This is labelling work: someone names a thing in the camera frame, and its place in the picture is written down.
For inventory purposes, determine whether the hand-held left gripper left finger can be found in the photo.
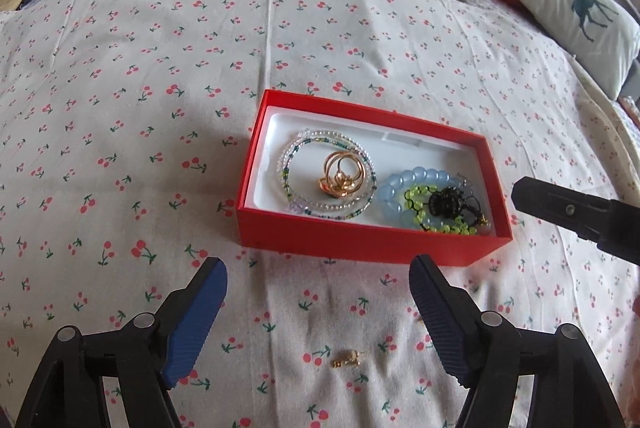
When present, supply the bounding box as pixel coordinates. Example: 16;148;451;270
15;257;229;428

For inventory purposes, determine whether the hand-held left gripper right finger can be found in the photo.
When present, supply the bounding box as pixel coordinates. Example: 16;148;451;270
408;254;626;428

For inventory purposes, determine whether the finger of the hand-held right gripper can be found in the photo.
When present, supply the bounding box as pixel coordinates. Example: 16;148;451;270
511;176;640;265

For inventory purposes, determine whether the small gold pendant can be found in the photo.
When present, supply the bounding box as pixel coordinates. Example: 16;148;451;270
331;350;362;370

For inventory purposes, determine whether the red cardboard box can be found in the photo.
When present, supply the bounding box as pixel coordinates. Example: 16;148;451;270
236;88;515;267

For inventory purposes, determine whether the light blue bead bracelet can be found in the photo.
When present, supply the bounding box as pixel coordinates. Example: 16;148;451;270
376;166;493;237

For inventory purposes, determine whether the green bead bracelet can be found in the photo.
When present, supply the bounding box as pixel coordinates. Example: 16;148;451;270
402;184;492;237

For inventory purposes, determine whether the gold ring cluster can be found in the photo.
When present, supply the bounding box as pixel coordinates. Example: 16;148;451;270
317;151;370;199

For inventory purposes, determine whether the clear beaded wrap bracelet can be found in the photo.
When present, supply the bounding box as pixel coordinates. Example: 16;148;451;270
276;129;377;221

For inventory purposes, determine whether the deer print pillow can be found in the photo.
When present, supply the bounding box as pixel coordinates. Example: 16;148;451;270
515;0;640;101

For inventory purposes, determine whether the cherry print bedsheet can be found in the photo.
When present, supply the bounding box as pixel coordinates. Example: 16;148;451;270
0;0;640;428

